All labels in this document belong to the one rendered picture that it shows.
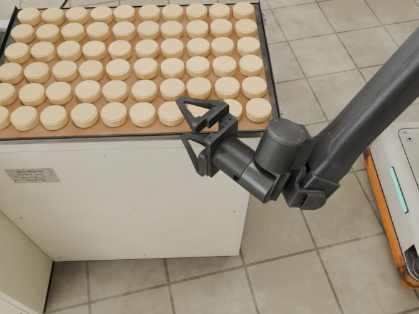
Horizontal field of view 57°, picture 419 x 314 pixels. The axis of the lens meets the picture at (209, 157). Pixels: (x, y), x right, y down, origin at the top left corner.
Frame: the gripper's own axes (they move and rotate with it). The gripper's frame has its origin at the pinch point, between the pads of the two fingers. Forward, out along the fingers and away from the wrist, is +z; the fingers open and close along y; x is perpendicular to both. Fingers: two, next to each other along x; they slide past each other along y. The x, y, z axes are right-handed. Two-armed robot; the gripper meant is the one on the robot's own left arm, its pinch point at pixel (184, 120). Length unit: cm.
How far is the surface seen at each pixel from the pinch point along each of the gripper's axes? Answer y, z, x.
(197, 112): 6.6, 3.5, 6.5
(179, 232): 66, 9, 0
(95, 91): 6.3, 22.4, -3.6
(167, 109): 6.5, 8.2, 3.0
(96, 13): 6.4, 41.9, 12.1
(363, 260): 100, -41, 49
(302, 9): 101, 69, 161
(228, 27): 6.8, 15.7, 29.5
